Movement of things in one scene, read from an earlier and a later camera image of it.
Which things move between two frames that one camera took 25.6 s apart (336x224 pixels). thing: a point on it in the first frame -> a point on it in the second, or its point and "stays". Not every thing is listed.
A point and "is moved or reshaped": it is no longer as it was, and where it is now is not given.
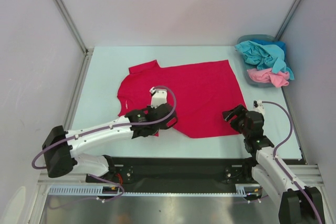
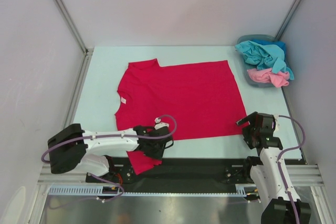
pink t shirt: (266, 75) stays
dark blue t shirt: (266, 42) stays
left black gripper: (150, 107) -> (158, 155)
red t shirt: (202, 91) is moved or reshaped
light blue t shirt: (261, 56) stays
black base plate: (140, 175) stays
